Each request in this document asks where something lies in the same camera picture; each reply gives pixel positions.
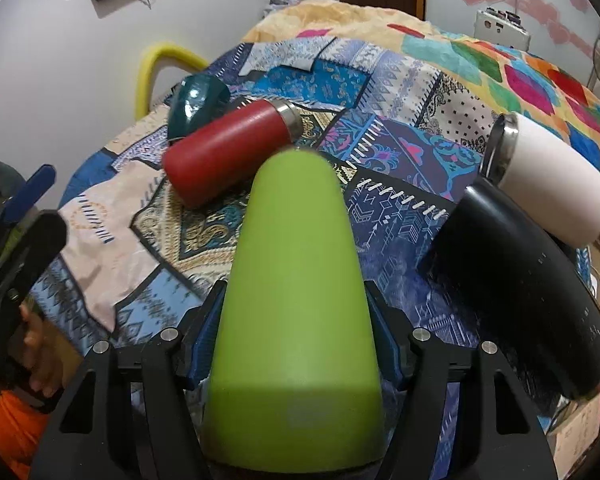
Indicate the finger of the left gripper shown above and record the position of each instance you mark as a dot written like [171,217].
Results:
[16,208]
[22,264]

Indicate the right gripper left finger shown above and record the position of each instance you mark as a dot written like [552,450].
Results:
[125,412]

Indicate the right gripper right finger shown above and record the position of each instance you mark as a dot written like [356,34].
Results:
[497,433]

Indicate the green bottle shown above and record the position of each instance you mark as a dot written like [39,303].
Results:
[294,383]

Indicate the dark teal cup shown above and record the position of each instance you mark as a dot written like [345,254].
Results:
[198,100]

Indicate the person's left hand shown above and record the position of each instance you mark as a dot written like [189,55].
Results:
[44,351]

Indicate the black bottle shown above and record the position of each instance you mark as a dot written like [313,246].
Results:
[497,264]

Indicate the red bottle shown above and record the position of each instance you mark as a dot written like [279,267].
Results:
[229,150]

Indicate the yellow foam tube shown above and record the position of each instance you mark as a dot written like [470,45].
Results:
[159,64]

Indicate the white bottle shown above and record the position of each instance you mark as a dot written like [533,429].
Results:
[554,184]

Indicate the patchwork blue bedspread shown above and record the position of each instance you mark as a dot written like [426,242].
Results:
[137,259]

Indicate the grey clothes pile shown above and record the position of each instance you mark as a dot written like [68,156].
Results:
[277,5]

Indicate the colourful squares quilt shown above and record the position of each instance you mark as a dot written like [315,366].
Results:
[505,79]

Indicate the white appliance box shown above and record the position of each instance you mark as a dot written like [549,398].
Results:
[501,27]

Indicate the sliding door wardrobe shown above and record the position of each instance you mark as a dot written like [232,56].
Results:
[563,26]

